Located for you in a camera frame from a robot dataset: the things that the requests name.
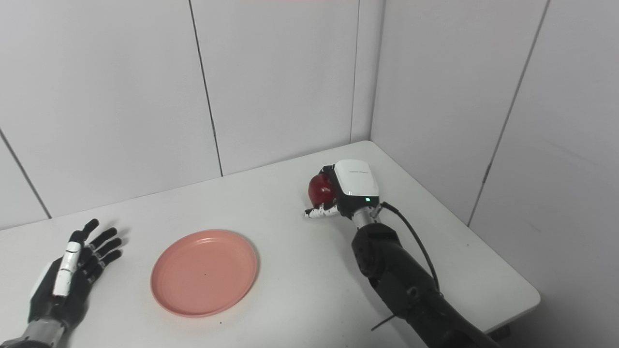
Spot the red apple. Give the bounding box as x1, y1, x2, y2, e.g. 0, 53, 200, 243
308, 173, 338, 207

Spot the pink round plate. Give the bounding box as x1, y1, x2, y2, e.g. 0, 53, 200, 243
150, 229, 259, 318

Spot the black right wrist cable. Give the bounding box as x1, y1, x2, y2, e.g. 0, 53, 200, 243
370, 202, 442, 293

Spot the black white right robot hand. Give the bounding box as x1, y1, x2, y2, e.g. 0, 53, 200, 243
304, 159, 381, 219

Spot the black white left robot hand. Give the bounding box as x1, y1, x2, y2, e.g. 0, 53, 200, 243
28, 218, 123, 330

